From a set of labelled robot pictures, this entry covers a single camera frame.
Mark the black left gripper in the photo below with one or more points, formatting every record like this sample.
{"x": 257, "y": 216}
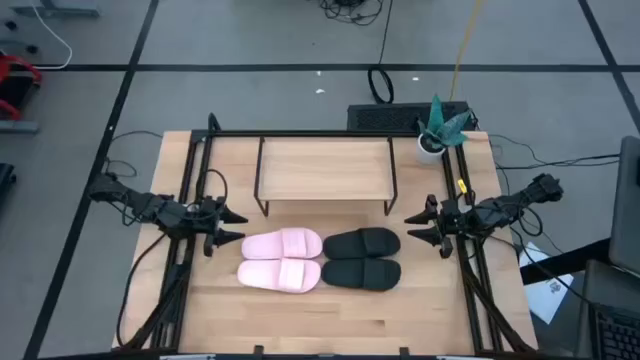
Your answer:
{"x": 209, "y": 235}

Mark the black table leg bar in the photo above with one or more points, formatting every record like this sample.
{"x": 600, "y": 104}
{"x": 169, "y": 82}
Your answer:
{"x": 565, "y": 260}

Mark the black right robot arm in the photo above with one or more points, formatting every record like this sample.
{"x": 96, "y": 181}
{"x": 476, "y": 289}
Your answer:
{"x": 505, "y": 207}

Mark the black laptop keyboard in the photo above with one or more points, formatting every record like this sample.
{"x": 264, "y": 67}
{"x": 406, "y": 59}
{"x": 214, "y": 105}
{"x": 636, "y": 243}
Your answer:
{"x": 615, "y": 330}

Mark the red cart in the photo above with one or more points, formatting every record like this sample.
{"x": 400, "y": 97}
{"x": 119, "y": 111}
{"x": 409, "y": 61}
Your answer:
{"x": 15, "y": 62}

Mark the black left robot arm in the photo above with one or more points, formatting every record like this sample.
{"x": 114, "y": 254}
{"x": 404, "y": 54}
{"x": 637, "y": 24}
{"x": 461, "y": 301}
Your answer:
{"x": 150, "y": 207}

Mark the yellow tag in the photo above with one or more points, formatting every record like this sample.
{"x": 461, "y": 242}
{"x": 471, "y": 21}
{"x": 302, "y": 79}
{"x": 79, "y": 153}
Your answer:
{"x": 462, "y": 186}

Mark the grey monitor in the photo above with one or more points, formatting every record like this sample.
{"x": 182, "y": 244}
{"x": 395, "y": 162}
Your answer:
{"x": 627, "y": 210}

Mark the black metal rig frame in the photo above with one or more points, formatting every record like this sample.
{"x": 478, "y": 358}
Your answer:
{"x": 230, "y": 133}

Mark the black slide sandal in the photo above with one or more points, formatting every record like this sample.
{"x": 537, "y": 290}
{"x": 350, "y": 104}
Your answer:
{"x": 360, "y": 274}
{"x": 360, "y": 243}

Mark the green plant in white pot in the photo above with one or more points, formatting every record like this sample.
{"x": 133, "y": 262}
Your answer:
{"x": 440, "y": 131}

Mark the white paper sheet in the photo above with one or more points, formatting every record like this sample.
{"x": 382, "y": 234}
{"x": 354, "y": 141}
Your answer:
{"x": 547, "y": 292}

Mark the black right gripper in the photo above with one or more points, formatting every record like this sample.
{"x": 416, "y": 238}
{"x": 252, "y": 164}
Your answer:
{"x": 450, "y": 220}

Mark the wooden shelf with black frame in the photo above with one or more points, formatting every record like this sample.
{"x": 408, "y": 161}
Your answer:
{"x": 325, "y": 170}

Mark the black equipment piece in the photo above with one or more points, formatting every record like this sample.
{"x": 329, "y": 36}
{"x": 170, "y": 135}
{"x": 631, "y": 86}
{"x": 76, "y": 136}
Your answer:
{"x": 6, "y": 180}

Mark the black caster wheel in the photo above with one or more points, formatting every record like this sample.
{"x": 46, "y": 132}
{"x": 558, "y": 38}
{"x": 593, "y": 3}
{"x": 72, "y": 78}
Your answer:
{"x": 11, "y": 25}
{"x": 31, "y": 49}

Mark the pink slide sandal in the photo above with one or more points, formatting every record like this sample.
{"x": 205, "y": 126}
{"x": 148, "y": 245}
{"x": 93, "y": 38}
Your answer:
{"x": 277, "y": 275}
{"x": 280, "y": 244}

